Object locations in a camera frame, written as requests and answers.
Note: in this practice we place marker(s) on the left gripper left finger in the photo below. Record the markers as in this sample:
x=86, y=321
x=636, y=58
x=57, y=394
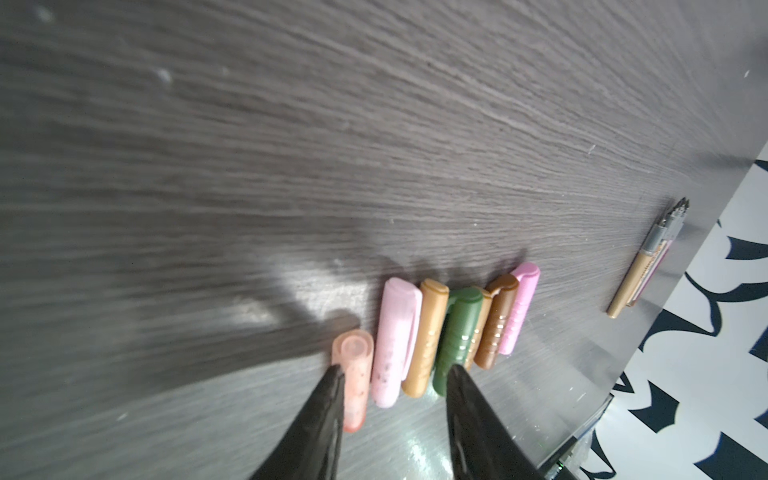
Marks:
x=311, y=446

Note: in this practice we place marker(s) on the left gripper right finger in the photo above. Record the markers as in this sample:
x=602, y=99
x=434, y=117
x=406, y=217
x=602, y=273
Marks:
x=480, y=446

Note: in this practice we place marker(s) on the gold pen cap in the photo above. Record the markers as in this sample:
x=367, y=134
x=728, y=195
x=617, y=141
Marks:
x=479, y=327

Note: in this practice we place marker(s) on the tan pen cap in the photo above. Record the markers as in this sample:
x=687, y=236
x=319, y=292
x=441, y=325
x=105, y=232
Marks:
x=432, y=316

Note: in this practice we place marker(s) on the green pen cap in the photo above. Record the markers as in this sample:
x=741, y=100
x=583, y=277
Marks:
x=464, y=307

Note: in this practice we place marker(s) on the lilac pink pen cap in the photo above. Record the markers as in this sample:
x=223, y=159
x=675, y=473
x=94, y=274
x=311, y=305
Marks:
x=528, y=275

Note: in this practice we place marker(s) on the translucent pink pen cap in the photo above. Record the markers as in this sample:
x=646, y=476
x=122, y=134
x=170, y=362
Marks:
x=353, y=351

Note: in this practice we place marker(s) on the pale pink pen cap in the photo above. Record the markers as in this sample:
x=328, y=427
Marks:
x=397, y=332

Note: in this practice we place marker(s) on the brown pen cap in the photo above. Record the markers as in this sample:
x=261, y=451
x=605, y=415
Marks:
x=503, y=291

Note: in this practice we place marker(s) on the gold ochre marker pen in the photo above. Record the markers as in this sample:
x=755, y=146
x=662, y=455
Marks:
x=641, y=262

